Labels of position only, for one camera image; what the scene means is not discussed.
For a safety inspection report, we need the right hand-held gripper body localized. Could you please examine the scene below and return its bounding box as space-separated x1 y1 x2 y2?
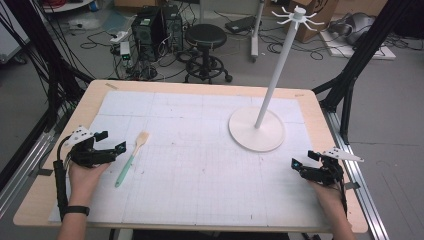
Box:
298 147 365 187

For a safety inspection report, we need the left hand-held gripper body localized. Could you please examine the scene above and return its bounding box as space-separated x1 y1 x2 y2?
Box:
63 125 118 169

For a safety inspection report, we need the wooden spatula with green handle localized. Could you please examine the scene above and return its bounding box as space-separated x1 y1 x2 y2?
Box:
114 130 150 189

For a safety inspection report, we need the white hook rack stand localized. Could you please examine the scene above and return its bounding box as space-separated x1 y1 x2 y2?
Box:
228 5 325 153

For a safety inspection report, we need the person's right hand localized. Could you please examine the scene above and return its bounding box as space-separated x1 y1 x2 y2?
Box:
308 179 347 215

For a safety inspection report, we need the person's left hand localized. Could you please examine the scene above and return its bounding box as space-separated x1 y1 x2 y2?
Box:
67 161 112 208

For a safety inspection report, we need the black wrist band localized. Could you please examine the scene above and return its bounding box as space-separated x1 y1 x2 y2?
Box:
64 205 91 217

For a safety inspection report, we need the white grid mat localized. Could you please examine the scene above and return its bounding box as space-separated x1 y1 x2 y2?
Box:
48 90 332 229

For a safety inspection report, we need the white adapter box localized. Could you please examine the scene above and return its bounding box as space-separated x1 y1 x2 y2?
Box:
119 41 132 62

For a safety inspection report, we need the white power strip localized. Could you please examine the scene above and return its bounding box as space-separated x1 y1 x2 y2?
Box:
109 30 130 44

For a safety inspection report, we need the large black computer tower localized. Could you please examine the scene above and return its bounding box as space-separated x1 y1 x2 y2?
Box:
130 6 166 63

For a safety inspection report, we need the white floor board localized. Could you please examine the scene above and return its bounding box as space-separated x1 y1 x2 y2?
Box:
319 30 397 61

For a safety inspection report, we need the narrow black computer tower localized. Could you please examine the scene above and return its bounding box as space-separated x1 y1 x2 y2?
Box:
161 4 185 53

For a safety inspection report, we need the white round table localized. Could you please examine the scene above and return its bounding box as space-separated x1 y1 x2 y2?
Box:
41 0 95 14

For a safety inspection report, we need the grey headset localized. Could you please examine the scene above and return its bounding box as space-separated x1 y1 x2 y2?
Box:
328 12 376 46

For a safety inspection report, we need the cardboard box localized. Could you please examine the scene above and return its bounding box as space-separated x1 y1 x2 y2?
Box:
288 0 342 44

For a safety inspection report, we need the white metal stand pole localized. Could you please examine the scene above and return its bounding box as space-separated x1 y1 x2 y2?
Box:
249 0 266 64

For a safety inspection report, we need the black round stool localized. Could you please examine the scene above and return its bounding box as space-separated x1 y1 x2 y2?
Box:
183 23 234 85

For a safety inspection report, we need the black flat laptop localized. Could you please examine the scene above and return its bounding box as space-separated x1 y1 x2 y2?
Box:
224 15 257 34

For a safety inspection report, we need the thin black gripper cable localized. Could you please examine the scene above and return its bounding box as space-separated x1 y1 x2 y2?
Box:
333 163 350 218

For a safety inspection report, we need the aluminium rail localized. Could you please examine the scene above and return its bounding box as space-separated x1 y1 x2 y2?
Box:
0 130 56 219
322 108 390 240

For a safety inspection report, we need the black sleeved gripper cable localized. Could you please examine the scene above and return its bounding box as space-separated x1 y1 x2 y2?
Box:
53 134 73 222

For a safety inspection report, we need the black metal frame strut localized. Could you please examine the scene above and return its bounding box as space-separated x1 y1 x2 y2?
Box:
312 0 414 145
3 0 95 133

